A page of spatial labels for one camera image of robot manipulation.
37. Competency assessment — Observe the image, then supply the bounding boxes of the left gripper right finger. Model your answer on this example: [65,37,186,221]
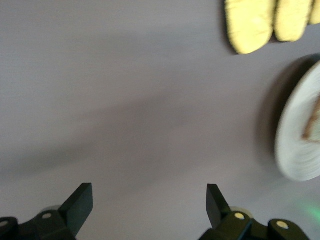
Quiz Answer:
[199,184,253,240]

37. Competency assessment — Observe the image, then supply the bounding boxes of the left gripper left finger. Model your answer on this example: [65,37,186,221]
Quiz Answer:
[18,182,94,240]

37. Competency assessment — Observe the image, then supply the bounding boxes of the round ribbed wooden plate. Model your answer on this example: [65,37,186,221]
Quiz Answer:
[274,59,320,182]

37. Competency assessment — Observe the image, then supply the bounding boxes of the brown bread slice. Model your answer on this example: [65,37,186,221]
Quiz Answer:
[301,93,320,146]

